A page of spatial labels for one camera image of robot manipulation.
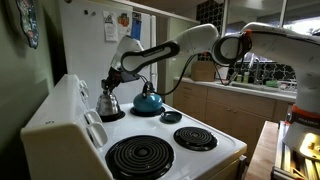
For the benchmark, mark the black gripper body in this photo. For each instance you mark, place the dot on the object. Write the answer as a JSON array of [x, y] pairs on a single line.
[[116, 77]]

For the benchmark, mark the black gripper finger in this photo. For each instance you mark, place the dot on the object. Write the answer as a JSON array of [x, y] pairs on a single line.
[[104, 87], [111, 87]]

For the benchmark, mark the silver stove top kettle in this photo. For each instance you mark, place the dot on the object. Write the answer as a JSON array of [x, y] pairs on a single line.
[[107, 105]]

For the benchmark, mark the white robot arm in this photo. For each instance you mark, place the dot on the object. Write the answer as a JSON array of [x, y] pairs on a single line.
[[301, 52]]

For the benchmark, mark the blue kettle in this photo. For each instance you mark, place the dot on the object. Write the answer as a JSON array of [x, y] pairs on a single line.
[[147, 101]]

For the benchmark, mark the white electric stove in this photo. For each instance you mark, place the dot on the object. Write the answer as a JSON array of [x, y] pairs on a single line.
[[67, 140]]

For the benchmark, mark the white refrigerator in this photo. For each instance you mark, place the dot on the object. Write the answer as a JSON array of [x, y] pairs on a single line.
[[87, 53]]

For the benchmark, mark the white paper on fridge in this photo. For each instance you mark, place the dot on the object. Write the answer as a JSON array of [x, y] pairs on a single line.
[[110, 26]]

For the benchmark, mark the blue paper on fridge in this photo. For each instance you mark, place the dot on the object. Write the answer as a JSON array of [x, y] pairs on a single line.
[[136, 25]]

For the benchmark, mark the small dark blue lid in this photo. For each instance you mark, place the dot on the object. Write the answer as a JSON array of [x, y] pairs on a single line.
[[170, 117]]

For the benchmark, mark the cardboard box on counter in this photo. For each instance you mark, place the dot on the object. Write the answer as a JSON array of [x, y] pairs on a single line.
[[203, 71]]

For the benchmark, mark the wooden kitchen cabinets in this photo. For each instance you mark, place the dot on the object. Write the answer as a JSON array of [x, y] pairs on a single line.
[[237, 114]]

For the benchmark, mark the kitchen faucet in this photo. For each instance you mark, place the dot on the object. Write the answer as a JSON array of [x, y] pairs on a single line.
[[255, 63]]

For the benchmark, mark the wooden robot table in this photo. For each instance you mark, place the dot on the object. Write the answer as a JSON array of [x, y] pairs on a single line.
[[263, 158]]

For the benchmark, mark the colourful wall decoration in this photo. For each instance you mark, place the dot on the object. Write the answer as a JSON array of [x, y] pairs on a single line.
[[28, 22]]

